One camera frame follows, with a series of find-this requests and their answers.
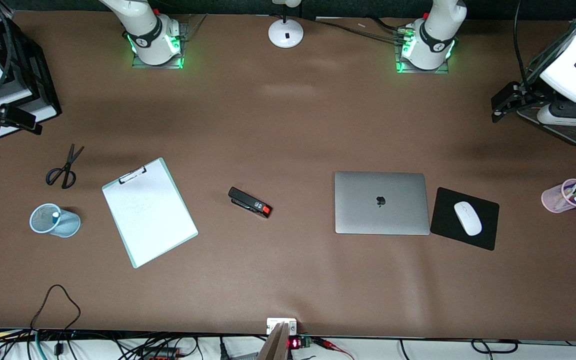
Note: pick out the black stacked letter tray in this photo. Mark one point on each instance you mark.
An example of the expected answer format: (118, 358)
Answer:
(43, 95)

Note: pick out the white round-based desk stand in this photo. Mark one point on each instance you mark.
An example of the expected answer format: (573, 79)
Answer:
(286, 34)

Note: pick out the white paper sheet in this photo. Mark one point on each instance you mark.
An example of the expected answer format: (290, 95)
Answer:
(153, 220)

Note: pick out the black mouse pad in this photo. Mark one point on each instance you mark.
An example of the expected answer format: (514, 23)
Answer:
(445, 220)

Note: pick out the white computer mouse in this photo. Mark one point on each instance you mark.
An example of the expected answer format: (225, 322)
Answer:
(468, 218)

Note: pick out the teal clipboard with metal clip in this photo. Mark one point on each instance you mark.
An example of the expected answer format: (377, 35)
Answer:
(119, 226)

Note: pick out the black scissors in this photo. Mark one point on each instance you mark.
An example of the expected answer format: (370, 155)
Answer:
(70, 161)

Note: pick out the aluminium camera pole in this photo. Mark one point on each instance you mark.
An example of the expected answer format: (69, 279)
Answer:
(275, 345)

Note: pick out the grey laptop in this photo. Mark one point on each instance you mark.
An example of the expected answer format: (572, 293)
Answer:
(368, 210)

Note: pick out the red LED module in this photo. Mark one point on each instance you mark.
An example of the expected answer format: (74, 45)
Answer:
(295, 343)

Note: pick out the light blue mesh pen cup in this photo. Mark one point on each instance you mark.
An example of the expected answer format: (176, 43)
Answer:
(68, 226)

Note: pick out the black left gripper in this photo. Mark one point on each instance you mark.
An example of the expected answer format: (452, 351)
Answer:
(529, 94)

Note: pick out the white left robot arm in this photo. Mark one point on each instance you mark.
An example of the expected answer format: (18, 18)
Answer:
(435, 40)

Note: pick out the pink translucent pen cup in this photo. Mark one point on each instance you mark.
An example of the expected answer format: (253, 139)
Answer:
(553, 200)

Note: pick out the blue marker with white cap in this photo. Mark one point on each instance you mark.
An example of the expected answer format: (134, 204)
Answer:
(56, 215)

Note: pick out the white pole base plate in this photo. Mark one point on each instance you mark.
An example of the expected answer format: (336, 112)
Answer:
(292, 326)

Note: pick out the black stapler with red end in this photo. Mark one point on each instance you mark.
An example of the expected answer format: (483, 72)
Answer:
(248, 201)

